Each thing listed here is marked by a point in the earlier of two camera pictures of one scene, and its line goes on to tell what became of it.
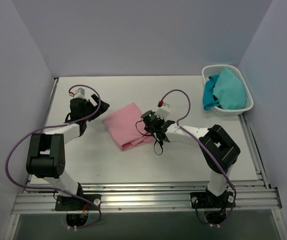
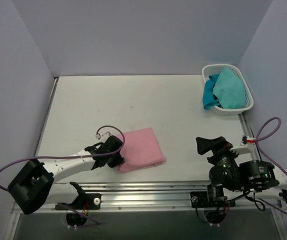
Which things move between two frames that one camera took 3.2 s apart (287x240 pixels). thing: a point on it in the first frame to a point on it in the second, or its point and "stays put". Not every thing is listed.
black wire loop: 150,135 to 250,195
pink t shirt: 125,124 to 141,150
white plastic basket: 216,69 stays put
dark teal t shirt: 209,101 stays put
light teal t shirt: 228,90 stays put
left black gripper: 93,107 to 115,151
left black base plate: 77,203 stays put
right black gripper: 158,133 to 214,145
